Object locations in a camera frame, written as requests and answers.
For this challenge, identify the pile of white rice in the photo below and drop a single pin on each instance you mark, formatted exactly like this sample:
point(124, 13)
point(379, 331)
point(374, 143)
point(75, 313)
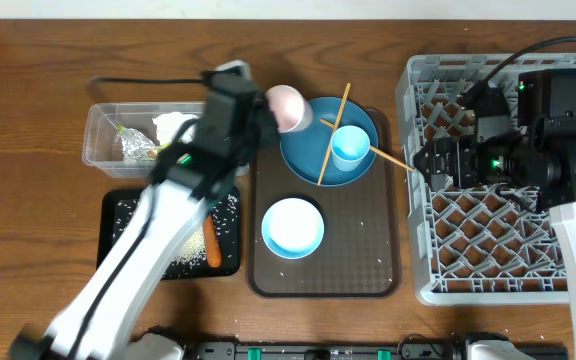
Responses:
point(192, 252)

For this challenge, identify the black waste tray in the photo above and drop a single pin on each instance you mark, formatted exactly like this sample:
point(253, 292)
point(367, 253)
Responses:
point(118, 207)

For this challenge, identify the light blue plastic cup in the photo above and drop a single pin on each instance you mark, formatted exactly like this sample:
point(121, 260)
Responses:
point(350, 145)

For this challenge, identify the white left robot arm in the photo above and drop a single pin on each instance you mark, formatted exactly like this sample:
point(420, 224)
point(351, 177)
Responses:
point(188, 179)

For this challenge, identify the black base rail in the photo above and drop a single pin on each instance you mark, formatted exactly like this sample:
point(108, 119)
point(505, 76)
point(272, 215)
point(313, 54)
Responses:
point(160, 345)

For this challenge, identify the crumpled white tissue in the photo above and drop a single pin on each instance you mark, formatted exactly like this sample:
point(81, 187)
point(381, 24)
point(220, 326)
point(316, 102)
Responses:
point(168, 124)

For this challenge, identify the clear plastic waste bin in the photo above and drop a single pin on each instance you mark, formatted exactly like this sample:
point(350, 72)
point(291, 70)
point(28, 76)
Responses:
point(102, 146)

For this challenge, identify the light blue bowl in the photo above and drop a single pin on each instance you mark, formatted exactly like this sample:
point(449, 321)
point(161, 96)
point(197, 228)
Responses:
point(292, 228)

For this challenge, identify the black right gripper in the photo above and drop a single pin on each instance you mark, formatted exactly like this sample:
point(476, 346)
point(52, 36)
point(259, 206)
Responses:
point(459, 150)

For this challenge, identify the dark blue plate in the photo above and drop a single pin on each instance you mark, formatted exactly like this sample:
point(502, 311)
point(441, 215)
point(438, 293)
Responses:
point(304, 151)

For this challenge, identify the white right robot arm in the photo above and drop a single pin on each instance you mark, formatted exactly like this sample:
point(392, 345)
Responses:
point(544, 158)

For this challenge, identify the grey dishwasher rack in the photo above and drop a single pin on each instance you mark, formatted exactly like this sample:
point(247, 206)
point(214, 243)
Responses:
point(486, 245)

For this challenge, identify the wooden chopstick diagonal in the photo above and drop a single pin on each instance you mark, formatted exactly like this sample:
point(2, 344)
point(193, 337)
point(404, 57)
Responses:
point(372, 148)

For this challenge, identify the orange carrot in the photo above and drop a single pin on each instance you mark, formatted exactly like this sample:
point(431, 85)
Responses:
point(213, 252)

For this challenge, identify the brown serving tray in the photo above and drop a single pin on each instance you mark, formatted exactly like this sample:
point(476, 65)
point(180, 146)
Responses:
point(359, 255)

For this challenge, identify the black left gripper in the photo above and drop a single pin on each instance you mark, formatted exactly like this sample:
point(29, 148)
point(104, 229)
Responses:
point(261, 112)

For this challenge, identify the pink plastic cup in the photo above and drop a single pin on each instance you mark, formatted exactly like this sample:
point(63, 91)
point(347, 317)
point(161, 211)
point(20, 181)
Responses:
point(291, 110)

